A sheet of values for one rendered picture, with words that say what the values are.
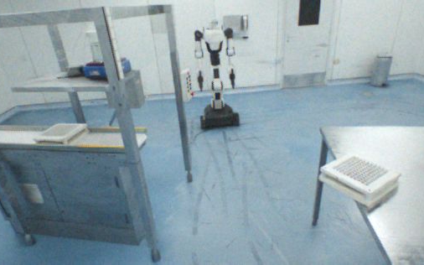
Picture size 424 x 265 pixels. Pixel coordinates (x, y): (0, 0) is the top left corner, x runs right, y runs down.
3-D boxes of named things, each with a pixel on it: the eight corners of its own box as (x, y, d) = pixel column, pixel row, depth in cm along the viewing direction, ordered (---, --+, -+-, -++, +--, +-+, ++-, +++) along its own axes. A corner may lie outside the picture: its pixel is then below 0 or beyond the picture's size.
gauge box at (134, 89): (146, 102, 181) (140, 74, 173) (139, 108, 172) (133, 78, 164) (116, 102, 186) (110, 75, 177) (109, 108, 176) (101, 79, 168)
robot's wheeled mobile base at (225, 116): (202, 112, 453) (200, 94, 439) (231, 110, 455) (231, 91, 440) (203, 128, 396) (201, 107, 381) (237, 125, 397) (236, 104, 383)
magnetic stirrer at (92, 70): (133, 70, 169) (130, 56, 165) (116, 79, 150) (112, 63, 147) (105, 71, 173) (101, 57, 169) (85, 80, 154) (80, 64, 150)
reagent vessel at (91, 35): (124, 57, 162) (117, 24, 154) (111, 62, 149) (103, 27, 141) (101, 58, 165) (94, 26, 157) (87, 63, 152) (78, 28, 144)
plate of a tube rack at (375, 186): (400, 176, 120) (402, 172, 119) (369, 197, 109) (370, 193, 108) (350, 154, 139) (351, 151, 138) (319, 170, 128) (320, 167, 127)
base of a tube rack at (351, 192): (398, 185, 122) (400, 180, 121) (368, 206, 111) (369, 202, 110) (349, 163, 141) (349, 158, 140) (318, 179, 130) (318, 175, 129)
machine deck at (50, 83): (141, 75, 173) (139, 69, 171) (111, 93, 140) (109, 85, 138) (59, 77, 185) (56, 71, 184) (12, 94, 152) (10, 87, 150)
